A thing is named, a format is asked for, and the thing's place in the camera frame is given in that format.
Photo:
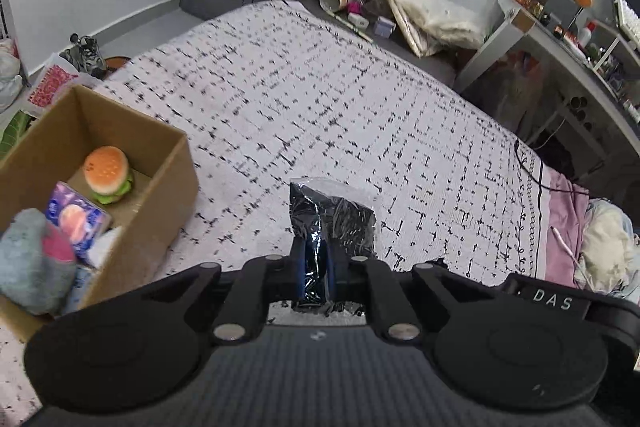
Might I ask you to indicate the white plastic bag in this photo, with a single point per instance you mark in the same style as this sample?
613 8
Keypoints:
7 72

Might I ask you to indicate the small blue box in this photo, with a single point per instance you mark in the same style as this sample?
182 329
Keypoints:
384 27

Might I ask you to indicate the burger plush toy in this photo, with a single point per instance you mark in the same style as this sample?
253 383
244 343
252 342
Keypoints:
107 174

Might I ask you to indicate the white desk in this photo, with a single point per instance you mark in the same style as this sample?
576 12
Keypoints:
550 52

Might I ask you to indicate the black and white patterned blanket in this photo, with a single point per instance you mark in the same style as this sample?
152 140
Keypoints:
325 97

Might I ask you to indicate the grey sneaker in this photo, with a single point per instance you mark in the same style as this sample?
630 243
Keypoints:
85 54

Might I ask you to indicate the grey and pink plush toy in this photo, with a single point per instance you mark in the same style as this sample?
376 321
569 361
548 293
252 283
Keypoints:
25 267

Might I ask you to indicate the white keyboard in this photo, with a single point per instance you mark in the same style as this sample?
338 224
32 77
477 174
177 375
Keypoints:
629 19

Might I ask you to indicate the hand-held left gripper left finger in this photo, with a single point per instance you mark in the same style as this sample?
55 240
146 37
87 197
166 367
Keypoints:
299 274

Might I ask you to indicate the small pink toy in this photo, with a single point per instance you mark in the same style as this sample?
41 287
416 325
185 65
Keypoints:
355 6

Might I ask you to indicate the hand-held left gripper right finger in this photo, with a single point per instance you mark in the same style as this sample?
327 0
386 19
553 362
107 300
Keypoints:
330 274

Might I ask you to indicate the black item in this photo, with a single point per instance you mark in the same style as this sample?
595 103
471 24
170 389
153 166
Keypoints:
340 217

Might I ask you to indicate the pink bed sheet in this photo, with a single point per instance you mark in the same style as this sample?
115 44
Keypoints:
565 207

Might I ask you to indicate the white bag with red print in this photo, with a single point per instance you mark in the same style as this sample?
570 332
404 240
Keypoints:
47 84

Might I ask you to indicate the white bottle with red cap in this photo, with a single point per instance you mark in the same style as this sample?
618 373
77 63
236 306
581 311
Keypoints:
587 36

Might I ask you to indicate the brown cardboard box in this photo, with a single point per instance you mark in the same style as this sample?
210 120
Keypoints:
165 217

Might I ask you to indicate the pale blue packet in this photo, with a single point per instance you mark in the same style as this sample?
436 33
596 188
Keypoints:
85 282

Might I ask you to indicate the crumpled white quilt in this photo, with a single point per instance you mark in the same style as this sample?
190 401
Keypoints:
607 237

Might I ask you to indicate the green leaf cartoon rug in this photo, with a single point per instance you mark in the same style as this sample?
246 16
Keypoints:
12 132

